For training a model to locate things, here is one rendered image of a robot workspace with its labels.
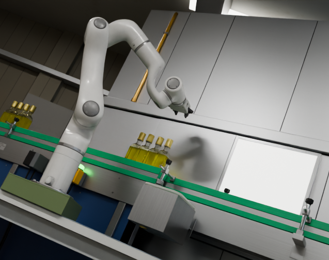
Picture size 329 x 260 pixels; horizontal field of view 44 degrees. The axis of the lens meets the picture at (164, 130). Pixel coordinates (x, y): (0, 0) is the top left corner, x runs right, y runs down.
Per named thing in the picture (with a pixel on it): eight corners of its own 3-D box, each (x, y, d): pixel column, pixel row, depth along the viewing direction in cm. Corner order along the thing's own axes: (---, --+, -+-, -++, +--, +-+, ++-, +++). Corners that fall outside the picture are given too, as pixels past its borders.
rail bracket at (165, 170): (170, 193, 194) (179, 169, 198) (156, 180, 181) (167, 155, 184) (165, 191, 196) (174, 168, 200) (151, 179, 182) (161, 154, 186)
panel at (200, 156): (301, 223, 184) (322, 156, 195) (301, 221, 182) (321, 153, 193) (139, 173, 229) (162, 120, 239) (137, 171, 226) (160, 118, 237)
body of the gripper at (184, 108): (189, 95, 202) (191, 105, 212) (170, 89, 204) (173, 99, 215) (184, 108, 199) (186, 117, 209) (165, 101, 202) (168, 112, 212)
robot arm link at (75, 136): (58, 142, 167) (82, 93, 174) (55, 150, 184) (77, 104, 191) (84, 155, 169) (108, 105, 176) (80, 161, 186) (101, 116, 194)
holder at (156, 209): (186, 248, 177) (199, 214, 182) (163, 232, 155) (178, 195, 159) (153, 235, 185) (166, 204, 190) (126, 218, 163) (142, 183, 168)
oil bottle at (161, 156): (155, 192, 205) (171, 155, 212) (151, 188, 200) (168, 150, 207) (146, 189, 208) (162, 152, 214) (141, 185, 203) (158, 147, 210)
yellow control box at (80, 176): (80, 187, 201) (87, 174, 203) (72, 182, 195) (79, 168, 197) (70, 183, 205) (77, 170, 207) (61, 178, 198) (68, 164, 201)
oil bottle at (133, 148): (128, 183, 214) (144, 147, 221) (123, 179, 209) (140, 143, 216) (119, 180, 217) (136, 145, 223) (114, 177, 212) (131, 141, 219)
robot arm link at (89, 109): (98, 132, 184) (104, 124, 169) (71, 128, 180) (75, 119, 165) (108, 31, 196) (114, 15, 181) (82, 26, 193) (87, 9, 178)
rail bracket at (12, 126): (10, 139, 238) (21, 119, 243) (1, 133, 232) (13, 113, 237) (5, 137, 240) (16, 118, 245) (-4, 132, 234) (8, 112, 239)
